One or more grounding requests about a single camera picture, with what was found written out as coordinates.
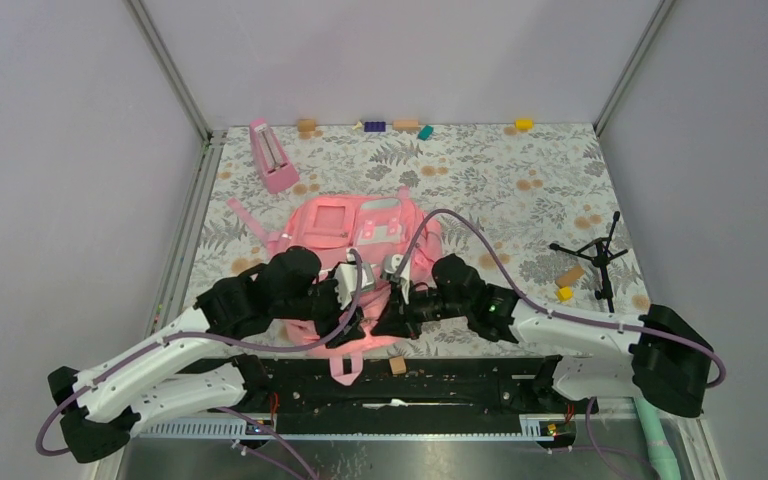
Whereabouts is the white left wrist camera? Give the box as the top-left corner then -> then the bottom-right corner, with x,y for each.
334,263 -> 376,309

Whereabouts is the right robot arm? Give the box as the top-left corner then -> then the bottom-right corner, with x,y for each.
378,254 -> 726,418

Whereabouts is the teal block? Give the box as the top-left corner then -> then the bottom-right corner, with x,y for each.
417,125 -> 434,141

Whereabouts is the long wooden block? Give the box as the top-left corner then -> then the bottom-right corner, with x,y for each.
392,118 -> 421,132

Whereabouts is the tan wooden wedge block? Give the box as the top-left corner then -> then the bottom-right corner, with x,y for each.
555,265 -> 586,288

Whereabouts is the pink student backpack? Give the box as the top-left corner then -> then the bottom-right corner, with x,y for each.
227,187 -> 443,386

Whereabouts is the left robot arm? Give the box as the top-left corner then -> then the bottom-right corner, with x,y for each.
35,247 -> 375,464

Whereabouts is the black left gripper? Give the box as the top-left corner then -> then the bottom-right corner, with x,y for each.
275,262 -> 366,345

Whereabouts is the black microphone tripod stand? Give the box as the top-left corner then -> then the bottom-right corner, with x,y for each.
548,211 -> 629,313

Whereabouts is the small wooden cube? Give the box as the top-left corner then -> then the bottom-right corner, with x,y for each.
388,356 -> 407,376

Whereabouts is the yellow marker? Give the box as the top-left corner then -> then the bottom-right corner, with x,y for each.
556,287 -> 574,302

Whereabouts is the wooden block far left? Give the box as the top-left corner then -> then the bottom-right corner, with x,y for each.
296,118 -> 317,133

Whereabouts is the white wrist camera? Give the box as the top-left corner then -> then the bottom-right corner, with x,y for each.
334,263 -> 376,309
381,254 -> 412,286

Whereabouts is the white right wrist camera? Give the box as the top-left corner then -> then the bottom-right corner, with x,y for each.
381,254 -> 412,286

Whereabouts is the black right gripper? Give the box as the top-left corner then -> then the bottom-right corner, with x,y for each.
371,278 -> 471,341

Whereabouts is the purple toy brick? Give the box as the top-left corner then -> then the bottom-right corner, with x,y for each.
363,121 -> 387,133

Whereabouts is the mint green microphone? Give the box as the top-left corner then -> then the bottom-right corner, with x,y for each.
633,397 -> 681,480

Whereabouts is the pink metronome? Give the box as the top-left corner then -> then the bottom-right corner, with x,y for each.
249,118 -> 300,194

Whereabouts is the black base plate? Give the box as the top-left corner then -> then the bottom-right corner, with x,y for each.
231,355 -> 587,435

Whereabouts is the floral table mat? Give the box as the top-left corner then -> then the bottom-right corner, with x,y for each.
181,122 -> 654,360

